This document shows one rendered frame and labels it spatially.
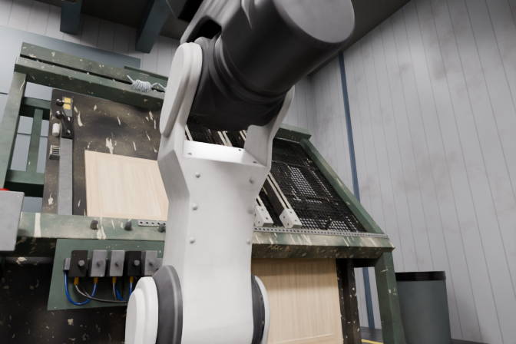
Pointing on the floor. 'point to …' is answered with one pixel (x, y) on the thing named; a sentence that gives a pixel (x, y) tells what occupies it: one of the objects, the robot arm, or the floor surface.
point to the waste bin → (424, 307)
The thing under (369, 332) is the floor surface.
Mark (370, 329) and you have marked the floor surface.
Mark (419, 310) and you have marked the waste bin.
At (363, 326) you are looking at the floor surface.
